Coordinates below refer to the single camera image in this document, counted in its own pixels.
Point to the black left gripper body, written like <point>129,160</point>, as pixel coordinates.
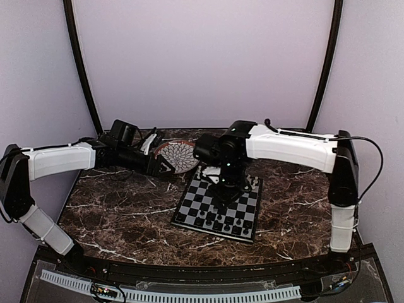
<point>151,157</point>

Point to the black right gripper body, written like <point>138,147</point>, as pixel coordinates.
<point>232,186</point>

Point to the black white chess board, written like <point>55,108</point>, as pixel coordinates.
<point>197,196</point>

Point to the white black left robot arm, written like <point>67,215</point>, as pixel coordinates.
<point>24,169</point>

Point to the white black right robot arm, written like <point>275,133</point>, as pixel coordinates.
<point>332,155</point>

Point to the floral patterned ceramic plate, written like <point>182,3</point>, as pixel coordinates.
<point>179,154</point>

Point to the white far rook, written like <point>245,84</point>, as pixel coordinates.
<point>255,182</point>

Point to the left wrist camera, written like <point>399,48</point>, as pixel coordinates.
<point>122,133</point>

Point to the white slotted cable duct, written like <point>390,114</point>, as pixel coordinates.
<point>170,292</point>

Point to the black front frame rail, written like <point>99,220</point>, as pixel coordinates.
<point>304,271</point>

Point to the black left corner frame post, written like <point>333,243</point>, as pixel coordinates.
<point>80,66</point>

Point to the black corner frame post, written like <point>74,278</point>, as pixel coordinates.
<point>327,64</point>
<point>80,66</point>

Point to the black right corner frame post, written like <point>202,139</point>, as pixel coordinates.
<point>327,64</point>

